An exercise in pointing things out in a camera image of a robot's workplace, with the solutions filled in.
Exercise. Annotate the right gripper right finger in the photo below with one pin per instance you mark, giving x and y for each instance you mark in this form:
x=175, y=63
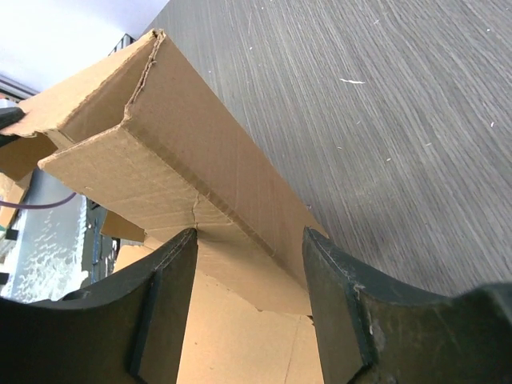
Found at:
x=372, y=328

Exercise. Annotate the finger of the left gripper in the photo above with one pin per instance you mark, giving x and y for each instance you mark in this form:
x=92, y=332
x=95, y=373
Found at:
x=9, y=116

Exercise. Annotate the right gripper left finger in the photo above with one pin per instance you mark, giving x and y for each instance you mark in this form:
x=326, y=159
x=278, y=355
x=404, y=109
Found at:
x=127, y=328

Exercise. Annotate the brown cardboard box sheet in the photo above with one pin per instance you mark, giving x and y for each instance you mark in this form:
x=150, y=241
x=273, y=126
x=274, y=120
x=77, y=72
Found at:
x=143, y=135

